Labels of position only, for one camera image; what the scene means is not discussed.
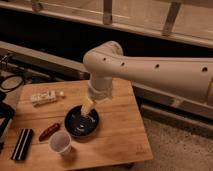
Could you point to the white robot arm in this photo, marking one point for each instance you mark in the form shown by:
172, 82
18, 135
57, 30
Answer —
180, 82

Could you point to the black round magnifier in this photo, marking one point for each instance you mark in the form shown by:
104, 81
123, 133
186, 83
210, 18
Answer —
10, 82

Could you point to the white plastic bottle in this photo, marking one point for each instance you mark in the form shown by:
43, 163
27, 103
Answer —
47, 97

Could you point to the red sausage toy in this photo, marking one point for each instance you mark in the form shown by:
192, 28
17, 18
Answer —
49, 131

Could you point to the wooden table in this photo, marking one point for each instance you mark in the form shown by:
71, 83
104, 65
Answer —
120, 137

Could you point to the black equipment at left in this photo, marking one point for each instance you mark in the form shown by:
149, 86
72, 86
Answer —
6, 115

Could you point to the black white striped box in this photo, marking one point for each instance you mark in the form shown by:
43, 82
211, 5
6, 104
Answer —
22, 145

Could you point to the black ceramic bowl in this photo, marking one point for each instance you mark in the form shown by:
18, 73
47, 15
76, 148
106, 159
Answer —
79, 125

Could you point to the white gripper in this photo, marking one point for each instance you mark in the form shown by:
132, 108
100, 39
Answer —
96, 91

